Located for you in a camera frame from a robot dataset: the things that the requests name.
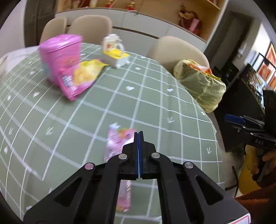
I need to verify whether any beige far chair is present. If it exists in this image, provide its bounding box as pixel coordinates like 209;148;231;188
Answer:
39;17;67;44

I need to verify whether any orange white snack bag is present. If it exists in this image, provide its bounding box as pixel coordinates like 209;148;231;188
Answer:
189;63;213;75

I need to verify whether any beige chair near bag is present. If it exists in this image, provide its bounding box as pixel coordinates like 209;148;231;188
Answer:
147;36;209;74

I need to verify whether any red gold figurine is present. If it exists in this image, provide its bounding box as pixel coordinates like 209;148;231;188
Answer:
126;0;135;11
105;0;114;8

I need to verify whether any pink plastic box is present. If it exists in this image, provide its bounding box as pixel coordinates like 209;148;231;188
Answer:
38;34;83;84

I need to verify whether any yellow chips packet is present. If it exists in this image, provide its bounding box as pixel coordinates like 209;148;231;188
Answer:
73;59;109;85

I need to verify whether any pink wipes packet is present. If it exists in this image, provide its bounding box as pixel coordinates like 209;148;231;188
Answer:
57;65;96;101

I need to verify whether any grey sideboard cabinet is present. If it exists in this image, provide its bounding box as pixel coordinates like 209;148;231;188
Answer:
55;8;207;55

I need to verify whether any green grid tablecloth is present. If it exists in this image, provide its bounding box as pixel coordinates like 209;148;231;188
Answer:
1;47;225;218

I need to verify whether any red gift bag decoration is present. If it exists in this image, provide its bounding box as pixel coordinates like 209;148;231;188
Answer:
178;3;202;36

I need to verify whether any red gold figurine left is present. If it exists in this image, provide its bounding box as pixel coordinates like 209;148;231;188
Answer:
105;0;114;8

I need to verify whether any beige middle chair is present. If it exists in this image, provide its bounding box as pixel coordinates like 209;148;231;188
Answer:
68;15;112;45

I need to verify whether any white yellow toy appliance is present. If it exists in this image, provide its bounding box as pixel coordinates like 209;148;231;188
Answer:
101;34;130;69

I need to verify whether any yellow-green trash bag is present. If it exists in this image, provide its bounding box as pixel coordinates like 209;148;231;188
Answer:
173;60;226;113

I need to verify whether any red gold figurine right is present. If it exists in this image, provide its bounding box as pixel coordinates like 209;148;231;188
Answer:
126;0;135;11

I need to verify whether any orange sleeve forearm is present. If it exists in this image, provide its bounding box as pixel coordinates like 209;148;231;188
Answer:
235;188;275;223

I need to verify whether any person right hand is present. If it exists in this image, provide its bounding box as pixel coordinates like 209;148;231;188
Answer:
245;145;276;175

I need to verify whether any pink printed wrapper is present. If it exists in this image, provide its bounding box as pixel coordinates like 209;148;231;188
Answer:
103;122;138;213

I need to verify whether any wooden wall shelf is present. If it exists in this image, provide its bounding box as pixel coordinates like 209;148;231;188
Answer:
55;1;228;45

